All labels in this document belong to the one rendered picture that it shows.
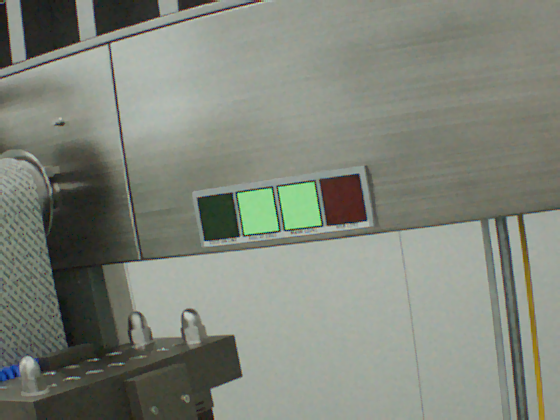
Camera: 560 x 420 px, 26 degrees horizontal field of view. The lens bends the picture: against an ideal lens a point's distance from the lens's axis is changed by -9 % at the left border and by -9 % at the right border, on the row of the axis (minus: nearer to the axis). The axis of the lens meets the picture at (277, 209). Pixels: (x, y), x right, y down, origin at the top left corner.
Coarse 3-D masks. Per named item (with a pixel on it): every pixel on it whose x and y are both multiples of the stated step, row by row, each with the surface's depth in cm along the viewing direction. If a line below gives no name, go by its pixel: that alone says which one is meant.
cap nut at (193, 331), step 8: (184, 312) 164; (192, 312) 164; (184, 320) 163; (192, 320) 163; (200, 320) 164; (184, 328) 163; (192, 328) 163; (200, 328) 163; (184, 336) 164; (192, 336) 163; (200, 336) 163
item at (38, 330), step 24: (0, 240) 158; (24, 240) 162; (0, 264) 158; (24, 264) 162; (48, 264) 166; (0, 288) 157; (24, 288) 161; (48, 288) 165; (0, 312) 157; (24, 312) 161; (48, 312) 165; (0, 336) 156; (24, 336) 160; (48, 336) 164; (0, 360) 155
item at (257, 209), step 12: (252, 192) 156; (264, 192) 155; (240, 204) 157; (252, 204) 156; (264, 204) 155; (252, 216) 156; (264, 216) 156; (252, 228) 157; (264, 228) 156; (276, 228) 155
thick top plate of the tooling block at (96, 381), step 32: (96, 352) 166; (128, 352) 163; (160, 352) 159; (192, 352) 158; (224, 352) 164; (0, 384) 148; (64, 384) 142; (96, 384) 143; (192, 384) 157; (0, 416) 137; (32, 416) 134; (64, 416) 137; (96, 416) 142; (128, 416) 146
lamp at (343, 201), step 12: (324, 180) 150; (336, 180) 149; (348, 180) 148; (324, 192) 150; (336, 192) 149; (348, 192) 149; (360, 192) 148; (336, 204) 150; (348, 204) 149; (360, 204) 148; (336, 216) 150; (348, 216) 149; (360, 216) 148
